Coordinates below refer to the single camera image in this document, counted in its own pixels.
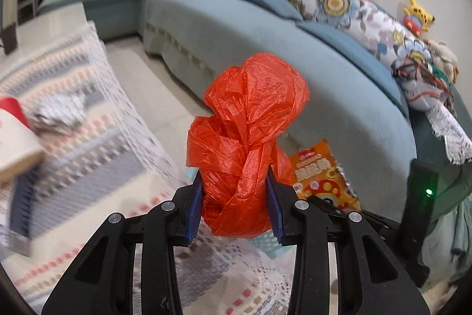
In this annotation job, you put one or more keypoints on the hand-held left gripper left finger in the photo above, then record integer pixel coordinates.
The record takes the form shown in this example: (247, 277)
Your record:
(194, 211)

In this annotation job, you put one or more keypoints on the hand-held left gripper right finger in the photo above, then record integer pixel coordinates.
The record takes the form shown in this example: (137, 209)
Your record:
(274, 211)

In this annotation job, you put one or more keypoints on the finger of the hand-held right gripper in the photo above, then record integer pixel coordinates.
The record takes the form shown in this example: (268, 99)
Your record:
(326, 202)

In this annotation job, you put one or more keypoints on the red plastic bag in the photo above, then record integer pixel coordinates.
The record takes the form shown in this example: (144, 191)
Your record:
(250, 108)

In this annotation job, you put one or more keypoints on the silver foil wrapper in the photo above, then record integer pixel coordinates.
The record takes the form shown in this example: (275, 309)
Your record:
(59, 114)

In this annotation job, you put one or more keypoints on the orange snack packet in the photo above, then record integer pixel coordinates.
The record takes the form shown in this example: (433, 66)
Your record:
(317, 174)

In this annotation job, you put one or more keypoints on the white lace cloth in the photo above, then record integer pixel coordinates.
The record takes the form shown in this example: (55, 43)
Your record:
(451, 132)

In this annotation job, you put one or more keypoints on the striped lace tablecloth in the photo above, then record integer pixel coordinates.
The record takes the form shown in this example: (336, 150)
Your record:
(92, 160)

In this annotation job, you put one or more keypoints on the plush in green clothes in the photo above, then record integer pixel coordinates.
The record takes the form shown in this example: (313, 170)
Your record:
(444, 77)

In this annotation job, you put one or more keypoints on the dark blue flat object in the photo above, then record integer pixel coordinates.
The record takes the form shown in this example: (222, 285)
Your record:
(24, 204)

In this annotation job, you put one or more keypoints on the multicoloured box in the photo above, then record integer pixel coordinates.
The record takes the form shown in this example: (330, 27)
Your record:
(16, 149)

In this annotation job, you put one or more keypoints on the teal sofa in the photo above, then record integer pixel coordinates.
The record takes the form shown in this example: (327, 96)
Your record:
(228, 23)

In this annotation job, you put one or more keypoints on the yellow mouse plush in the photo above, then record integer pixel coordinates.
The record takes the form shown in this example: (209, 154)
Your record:
(416, 14)

